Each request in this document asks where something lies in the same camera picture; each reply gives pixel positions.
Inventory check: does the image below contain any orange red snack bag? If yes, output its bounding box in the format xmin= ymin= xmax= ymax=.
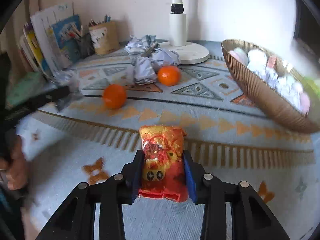
xmin=139 ymin=125 xmax=188 ymax=202

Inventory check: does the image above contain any orange mandarin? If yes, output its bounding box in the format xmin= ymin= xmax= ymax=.
xmin=103 ymin=84 xmax=127 ymax=109
xmin=157 ymin=66 xmax=181 ymax=86

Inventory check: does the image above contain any gold ribbed bowl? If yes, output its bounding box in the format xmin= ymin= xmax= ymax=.
xmin=221 ymin=40 xmax=319 ymax=134

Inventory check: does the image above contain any white paper ball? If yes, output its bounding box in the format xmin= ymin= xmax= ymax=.
xmin=229 ymin=47 xmax=311 ymax=115

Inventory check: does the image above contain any left hand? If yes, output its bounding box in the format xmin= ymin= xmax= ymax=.
xmin=1 ymin=135 xmax=28 ymax=191

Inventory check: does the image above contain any green flat book stack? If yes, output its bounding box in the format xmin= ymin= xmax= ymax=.
xmin=5 ymin=72 xmax=46 ymax=109

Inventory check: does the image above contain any upright stack of books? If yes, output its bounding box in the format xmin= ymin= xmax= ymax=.
xmin=23 ymin=2 xmax=81 ymax=76

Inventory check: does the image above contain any patterned woven table mat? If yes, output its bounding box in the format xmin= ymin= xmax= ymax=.
xmin=20 ymin=40 xmax=319 ymax=239

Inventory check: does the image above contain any black mesh pen cup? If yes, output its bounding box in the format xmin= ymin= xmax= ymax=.
xmin=75 ymin=33 xmax=95 ymax=59

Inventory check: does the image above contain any bamboo pen holder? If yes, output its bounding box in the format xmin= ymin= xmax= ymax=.
xmin=89 ymin=21 xmax=120 ymax=55

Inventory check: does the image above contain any crumpled plaid paper pile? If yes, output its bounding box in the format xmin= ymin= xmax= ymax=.
xmin=124 ymin=35 xmax=181 ymax=85

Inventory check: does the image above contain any white desk lamp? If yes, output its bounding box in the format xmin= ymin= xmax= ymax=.
xmin=160 ymin=0 xmax=209 ymax=65

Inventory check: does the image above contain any black monitor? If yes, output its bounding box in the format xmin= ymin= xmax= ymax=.
xmin=294 ymin=0 xmax=319 ymax=61

